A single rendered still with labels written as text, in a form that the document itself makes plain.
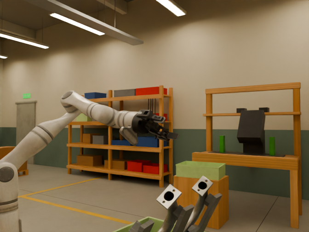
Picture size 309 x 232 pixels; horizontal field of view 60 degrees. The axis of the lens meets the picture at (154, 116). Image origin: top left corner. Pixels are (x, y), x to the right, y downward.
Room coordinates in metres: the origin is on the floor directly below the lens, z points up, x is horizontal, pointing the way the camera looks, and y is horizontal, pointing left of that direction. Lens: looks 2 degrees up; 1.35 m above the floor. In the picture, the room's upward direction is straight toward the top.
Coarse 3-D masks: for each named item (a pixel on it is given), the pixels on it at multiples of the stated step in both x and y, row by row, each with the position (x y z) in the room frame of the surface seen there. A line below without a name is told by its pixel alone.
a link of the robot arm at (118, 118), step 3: (120, 111) 1.00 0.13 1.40; (123, 111) 0.99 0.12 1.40; (126, 111) 0.98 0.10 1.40; (129, 111) 0.98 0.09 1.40; (117, 114) 0.99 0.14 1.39; (120, 114) 0.98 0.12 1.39; (123, 114) 0.97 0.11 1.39; (114, 117) 1.00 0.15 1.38; (117, 117) 0.98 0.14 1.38; (120, 117) 0.97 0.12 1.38; (123, 117) 0.96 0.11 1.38; (114, 120) 1.00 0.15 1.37; (117, 120) 0.98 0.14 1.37; (120, 120) 0.97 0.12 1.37; (117, 123) 0.99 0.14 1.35; (120, 123) 0.97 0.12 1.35; (111, 126) 1.07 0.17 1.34; (114, 126) 1.07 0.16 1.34; (117, 126) 1.00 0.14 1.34; (120, 126) 0.98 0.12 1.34; (123, 126) 0.97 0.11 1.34
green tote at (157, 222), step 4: (148, 216) 1.15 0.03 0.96; (140, 220) 1.10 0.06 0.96; (144, 220) 1.12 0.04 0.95; (148, 220) 1.14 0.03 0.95; (156, 220) 1.12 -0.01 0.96; (160, 220) 1.10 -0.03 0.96; (132, 224) 1.06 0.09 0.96; (156, 224) 1.12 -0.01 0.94; (160, 224) 1.10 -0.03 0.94; (120, 228) 1.02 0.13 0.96; (124, 228) 1.03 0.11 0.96; (128, 228) 1.04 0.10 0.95; (152, 228) 1.13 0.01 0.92; (156, 228) 1.12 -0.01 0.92; (172, 228) 1.07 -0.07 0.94
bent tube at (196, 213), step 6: (198, 180) 0.83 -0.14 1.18; (204, 180) 0.83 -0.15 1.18; (198, 186) 0.83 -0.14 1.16; (204, 186) 0.85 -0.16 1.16; (210, 186) 0.81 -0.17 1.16; (198, 192) 0.80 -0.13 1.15; (204, 192) 0.80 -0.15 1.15; (198, 198) 0.88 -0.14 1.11; (204, 198) 0.85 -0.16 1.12; (198, 204) 0.89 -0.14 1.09; (204, 204) 0.88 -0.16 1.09; (198, 210) 0.89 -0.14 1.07; (192, 216) 0.89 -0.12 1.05; (198, 216) 0.89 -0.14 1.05; (192, 222) 0.89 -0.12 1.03; (186, 228) 0.87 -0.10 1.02
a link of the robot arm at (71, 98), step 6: (66, 96) 1.24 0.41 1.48; (72, 96) 1.22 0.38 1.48; (78, 96) 1.21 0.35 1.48; (66, 102) 1.22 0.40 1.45; (72, 102) 1.19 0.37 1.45; (78, 102) 1.18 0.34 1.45; (84, 102) 1.16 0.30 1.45; (90, 102) 1.15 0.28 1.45; (78, 108) 1.17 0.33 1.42; (84, 108) 1.14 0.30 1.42; (90, 108) 1.11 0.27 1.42; (84, 114) 1.16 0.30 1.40; (90, 114) 1.11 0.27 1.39
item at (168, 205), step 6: (168, 186) 0.70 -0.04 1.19; (162, 192) 0.69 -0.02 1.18; (168, 192) 0.70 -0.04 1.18; (174, 192) 0.69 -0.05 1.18; (180, 192) 0.68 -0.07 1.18; (162, 198) 0.68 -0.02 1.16; (168, 198) 0.72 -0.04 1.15; (174, 198) 0.68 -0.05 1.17; (162, 204) 0.67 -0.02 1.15; (168, 204) 0.67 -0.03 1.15; (174, 204) 0.70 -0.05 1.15; (168, 210) 0.73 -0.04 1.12; (168, 216) 0.75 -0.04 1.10; (168, 222) 0.75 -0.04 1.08; (174, 222) 0.76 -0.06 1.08; (162, 228) 0.76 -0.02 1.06; (168, 228) 0.76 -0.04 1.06
